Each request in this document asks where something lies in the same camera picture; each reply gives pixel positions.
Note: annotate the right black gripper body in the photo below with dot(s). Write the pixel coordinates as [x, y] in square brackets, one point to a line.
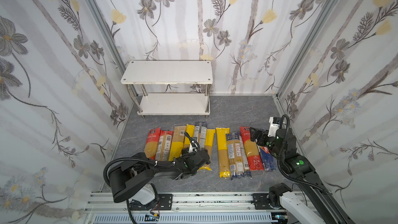
[263, 138]

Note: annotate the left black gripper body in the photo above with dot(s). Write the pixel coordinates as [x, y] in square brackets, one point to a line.
[200, 157]

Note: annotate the clear grey labelled spaghetti bag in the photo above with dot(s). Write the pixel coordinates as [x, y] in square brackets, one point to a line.
[200, 132]

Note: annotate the yellow band spaghetti bag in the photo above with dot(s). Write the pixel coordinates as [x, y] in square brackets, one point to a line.
[177, 142]

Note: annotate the yellow spaghetti bag barcode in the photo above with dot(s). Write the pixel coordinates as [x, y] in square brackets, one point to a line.
[209, 140]

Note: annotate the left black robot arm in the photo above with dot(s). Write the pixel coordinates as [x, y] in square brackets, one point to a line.
[130, 177]

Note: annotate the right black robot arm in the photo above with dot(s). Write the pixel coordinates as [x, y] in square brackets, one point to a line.
[298, 169]

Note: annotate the white two-tier shelf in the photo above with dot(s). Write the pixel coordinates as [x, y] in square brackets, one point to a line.
[171, 72]

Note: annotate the blue Barilla spaghetti box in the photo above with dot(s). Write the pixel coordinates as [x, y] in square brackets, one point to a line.
[267, 159]

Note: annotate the red Barilla spaghetti bag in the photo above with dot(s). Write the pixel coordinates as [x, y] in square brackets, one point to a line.
[251, 150]

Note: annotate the long yellow spaghetti bag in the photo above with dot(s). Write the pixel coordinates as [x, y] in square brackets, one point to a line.
[223, 157]

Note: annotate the red spaghetti bag white label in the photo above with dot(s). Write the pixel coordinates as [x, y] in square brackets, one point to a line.
[164, 146]

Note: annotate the blue gold spaghetti bag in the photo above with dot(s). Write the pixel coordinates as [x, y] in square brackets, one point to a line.
[238, 168]

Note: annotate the red spaghetti bag far left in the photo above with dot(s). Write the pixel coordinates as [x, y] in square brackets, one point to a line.
[151, 145]

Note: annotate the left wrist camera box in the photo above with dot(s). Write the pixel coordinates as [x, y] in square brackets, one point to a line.
[193, 148]

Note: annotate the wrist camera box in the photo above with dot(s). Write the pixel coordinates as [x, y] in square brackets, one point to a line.
[274, 125]
[193, 148]

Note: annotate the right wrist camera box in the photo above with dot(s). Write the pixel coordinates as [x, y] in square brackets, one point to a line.
[274, 125]

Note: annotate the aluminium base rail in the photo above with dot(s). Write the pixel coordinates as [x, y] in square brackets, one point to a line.
[190, 208]

